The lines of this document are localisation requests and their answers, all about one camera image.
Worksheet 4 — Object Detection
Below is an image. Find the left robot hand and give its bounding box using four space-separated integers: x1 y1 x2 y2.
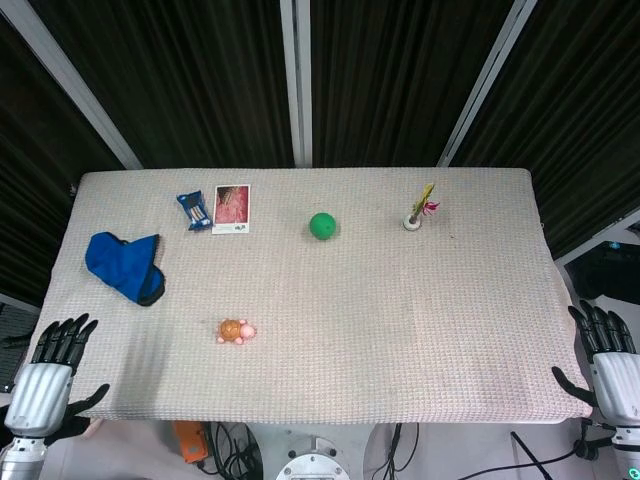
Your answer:
3 313 111 444

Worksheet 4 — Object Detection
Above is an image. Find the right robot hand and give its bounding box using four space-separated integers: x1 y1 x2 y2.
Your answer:
551 300 640 430

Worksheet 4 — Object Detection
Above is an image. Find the orange and pink turtle toy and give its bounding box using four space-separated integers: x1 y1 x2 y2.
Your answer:
215 318 257 346

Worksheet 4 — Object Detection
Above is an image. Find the round grey robot base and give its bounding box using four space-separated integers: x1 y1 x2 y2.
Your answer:
275 435 351 480

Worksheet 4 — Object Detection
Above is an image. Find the black equipment with blue light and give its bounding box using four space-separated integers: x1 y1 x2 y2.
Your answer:
569 238 640 306

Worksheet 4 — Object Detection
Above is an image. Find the blue cloth pouch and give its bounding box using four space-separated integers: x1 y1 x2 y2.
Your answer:
84 231 167 308

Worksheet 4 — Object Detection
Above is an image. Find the orange device under table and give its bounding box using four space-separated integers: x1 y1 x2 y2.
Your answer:
173 421 207 464

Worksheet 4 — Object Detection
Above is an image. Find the blue snack packet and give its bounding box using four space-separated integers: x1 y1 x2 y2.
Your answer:
175 190 211 233

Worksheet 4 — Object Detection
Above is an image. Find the red picture card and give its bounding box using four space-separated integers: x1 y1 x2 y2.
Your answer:
211 184 252 236

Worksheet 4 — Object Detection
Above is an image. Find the yellow and pink artificial flower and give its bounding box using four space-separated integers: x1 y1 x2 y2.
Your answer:
411 182 441 220

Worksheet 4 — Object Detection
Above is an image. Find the beige woven tablecloth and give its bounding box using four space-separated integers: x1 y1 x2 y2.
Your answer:
10 167 594 426

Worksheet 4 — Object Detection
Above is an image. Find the green ball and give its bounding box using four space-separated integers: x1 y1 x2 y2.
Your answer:
308 212 337 241

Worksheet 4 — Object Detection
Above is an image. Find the black curtain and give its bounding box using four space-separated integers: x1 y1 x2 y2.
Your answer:
0 0 640 309

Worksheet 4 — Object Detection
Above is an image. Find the black cable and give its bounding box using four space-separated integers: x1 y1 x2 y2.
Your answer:
457 430 591 480

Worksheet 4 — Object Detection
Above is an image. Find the black cables bundle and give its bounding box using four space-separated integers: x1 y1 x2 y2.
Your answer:
197 422 264 480

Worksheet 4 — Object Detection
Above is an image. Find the white frame post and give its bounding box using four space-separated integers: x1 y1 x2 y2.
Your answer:
0 0 144 171
279 0 314 169
436 0 544 168

